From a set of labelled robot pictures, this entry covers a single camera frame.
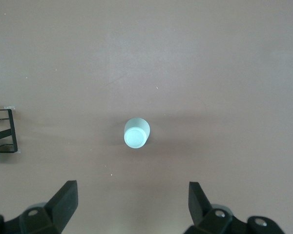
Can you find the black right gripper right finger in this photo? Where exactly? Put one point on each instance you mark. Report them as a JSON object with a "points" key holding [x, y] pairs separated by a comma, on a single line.
{"points": [[197, 204]]}

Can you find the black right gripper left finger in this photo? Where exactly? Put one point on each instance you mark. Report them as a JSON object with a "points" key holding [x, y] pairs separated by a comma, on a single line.
{"points": [[63, 202]]}

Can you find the mint green plastic cup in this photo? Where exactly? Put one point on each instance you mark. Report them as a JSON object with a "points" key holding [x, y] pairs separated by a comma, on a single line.
{"points": [[136, 136]]}

